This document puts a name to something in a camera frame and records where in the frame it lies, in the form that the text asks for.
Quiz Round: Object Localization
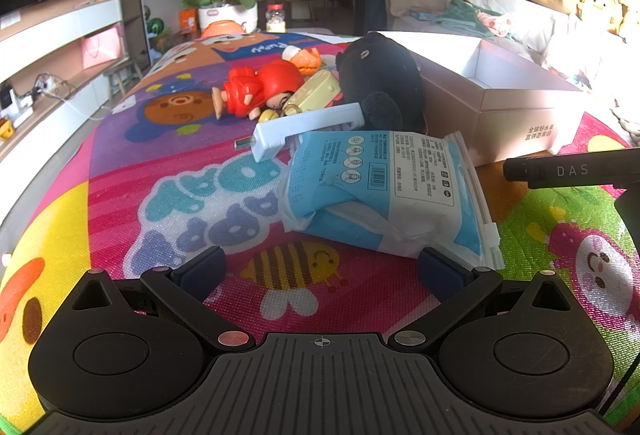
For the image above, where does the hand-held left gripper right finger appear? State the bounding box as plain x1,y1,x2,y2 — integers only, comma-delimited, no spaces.
389,246,573,350

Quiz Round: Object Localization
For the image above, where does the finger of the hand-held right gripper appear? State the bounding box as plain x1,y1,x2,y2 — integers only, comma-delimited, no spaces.
502,154,640,190

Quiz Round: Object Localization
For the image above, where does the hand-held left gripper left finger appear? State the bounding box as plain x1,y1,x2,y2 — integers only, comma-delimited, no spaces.
71,246,253,350

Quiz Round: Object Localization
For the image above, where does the pink cardboard box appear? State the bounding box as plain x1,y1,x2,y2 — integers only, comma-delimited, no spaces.
367,31,598,168

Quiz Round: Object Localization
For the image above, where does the blue and white packet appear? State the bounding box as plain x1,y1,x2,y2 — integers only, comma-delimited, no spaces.
277,129,503,271

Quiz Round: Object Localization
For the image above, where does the light blue plastic tool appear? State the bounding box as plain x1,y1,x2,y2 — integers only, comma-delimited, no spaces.
234,101,368,163

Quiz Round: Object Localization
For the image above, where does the red hooded doll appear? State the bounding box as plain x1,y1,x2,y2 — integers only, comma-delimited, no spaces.
211,61,306,122

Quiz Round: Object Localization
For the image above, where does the black plush toy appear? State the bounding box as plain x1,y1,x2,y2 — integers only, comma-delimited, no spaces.
335,31,436,136

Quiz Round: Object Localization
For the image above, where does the yellow plastic toy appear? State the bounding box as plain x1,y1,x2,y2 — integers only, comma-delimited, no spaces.
282,69,343,116

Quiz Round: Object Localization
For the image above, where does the orange and white toy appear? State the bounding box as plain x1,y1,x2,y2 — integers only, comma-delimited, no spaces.
281,45,323,77

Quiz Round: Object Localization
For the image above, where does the colourful cartoon play mat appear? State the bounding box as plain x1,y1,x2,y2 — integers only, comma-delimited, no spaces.
0,30,640,435

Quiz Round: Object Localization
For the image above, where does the pink cloth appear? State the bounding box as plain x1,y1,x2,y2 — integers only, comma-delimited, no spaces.
475,10,516,38

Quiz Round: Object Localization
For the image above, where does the yellow duck plush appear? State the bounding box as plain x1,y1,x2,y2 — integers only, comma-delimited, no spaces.
575,0,623,36

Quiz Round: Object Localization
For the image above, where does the yellow plush toy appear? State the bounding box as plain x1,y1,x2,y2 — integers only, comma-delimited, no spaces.
617,0,640,41

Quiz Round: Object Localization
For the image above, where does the green cloth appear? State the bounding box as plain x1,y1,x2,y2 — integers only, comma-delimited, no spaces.
432,0,496,41

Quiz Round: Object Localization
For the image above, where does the beige sofa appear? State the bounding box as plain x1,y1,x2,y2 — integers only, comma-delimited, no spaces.
382,0,640,151

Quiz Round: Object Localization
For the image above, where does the small wooden stool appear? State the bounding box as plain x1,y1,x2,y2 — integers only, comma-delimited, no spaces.
103,60,146,98

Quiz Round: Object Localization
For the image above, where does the orange ball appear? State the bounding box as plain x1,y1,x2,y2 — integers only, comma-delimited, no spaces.
200,18,246,38

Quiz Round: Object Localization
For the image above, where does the pink paper bag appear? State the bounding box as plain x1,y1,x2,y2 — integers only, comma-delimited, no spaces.
81,26,126,70

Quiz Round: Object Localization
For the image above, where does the small orange box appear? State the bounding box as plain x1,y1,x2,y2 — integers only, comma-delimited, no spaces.
179,8,200,36

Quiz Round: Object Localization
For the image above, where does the clear jar with red lid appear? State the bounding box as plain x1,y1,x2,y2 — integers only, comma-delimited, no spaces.
265,2,287,33

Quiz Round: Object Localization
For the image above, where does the white television cabinet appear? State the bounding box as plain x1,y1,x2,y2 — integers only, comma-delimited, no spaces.
0,0,151,216

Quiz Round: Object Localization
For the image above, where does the power strip with cables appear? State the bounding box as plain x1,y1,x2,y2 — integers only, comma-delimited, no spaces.
30,72,76,101

